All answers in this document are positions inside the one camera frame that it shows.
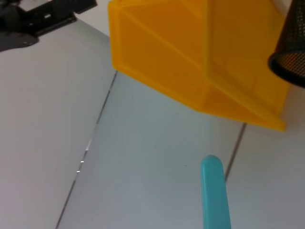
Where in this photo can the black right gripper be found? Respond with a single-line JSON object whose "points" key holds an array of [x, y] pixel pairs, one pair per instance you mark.
{"points": [[12, 23]]}

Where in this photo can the blue scissors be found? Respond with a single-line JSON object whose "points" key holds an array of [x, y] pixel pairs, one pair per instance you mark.
{"points": [[214, 198]]}

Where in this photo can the black mesh pen holder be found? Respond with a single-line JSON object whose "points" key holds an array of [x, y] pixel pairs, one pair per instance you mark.
{"points": [[290, 47]]}

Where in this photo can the yellow plastic bin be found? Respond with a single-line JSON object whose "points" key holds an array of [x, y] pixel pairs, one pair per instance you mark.
{"points": [[178, 47]]}

